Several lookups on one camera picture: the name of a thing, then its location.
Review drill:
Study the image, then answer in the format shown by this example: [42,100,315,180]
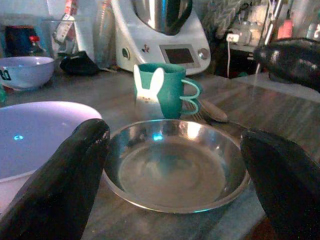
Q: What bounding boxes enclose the white power cable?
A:
[225,33,241,79]

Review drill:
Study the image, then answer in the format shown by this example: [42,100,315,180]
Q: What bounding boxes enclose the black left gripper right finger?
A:
[240,128,320,240]

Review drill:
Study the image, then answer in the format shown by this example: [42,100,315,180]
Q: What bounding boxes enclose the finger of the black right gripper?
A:
[253,36,320,94]

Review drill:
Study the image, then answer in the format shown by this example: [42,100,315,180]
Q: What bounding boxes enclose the clear plastic bottle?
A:
[94,0,117,69]

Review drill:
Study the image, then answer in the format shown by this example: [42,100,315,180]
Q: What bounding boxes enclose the teal mug with white bunny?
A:
[133,62,203,120]

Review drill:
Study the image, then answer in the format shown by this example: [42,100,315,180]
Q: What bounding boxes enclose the black pouch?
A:
[59,51,101,77]

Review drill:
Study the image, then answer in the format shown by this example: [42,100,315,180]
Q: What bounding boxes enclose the small bottle red cap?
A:
[28,35,44,57]

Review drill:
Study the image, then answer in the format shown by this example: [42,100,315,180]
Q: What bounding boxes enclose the teal water bottle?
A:
[0,66,12,107]

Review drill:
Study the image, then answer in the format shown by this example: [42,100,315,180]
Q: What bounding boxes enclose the large purple bowl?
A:
[0,100,103,213]

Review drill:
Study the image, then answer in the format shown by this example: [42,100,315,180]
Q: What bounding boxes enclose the white food processor steel jug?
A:
[111,0,212,76]

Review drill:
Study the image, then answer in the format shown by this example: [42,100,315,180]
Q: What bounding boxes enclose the stainless steel plate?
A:
[103,119,251,214]

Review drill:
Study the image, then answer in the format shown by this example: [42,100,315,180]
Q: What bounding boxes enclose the small purple bowl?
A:
[0,56,56,91]

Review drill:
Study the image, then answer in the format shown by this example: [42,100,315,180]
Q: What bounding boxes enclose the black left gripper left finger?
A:
[0,118,111,240]

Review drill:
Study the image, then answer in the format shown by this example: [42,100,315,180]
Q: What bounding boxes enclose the silver spoon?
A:
[199,99,229,123]

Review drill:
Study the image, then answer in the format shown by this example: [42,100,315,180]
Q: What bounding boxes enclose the glass jar with packets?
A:
[41,0,79,60]

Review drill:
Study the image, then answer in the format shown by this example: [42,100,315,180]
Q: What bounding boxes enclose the silver fork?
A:
[186,102,211,124]

